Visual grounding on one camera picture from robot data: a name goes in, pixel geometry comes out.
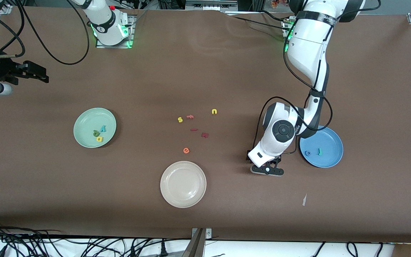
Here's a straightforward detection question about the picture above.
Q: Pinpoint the metal table bracket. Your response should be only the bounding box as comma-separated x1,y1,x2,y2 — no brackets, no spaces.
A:
191,228,212,240

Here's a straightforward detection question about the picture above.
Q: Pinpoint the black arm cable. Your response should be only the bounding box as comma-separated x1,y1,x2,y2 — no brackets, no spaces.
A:
250,39,333,154
0,0,90,65

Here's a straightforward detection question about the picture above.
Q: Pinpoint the black cable bundle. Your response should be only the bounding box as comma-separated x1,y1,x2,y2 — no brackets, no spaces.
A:
0,221,192,257

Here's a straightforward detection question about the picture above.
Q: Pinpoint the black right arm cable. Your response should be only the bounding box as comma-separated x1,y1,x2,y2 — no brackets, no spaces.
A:
0,0,90,65

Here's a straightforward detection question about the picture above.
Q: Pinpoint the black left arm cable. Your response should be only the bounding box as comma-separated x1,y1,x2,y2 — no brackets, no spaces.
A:
250,39,333,154

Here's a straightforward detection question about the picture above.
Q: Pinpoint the blue plate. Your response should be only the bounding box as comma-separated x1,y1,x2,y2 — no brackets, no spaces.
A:
299,126,344,168

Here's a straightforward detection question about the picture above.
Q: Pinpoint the beige plate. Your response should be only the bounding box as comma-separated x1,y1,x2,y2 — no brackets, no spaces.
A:
160,161,207,208

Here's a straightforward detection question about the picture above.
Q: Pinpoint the light green plate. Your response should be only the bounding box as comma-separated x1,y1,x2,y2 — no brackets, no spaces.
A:
73,108,117,148

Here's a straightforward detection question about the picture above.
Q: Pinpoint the black cable on table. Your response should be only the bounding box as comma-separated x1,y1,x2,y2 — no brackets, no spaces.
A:
225,10,291,31

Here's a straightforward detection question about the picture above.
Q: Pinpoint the grey equipment box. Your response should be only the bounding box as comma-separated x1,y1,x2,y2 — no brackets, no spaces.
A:
185,0,238,11

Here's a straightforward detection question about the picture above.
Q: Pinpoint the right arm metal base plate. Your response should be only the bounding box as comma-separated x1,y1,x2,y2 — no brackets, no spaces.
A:
96,14,137,49

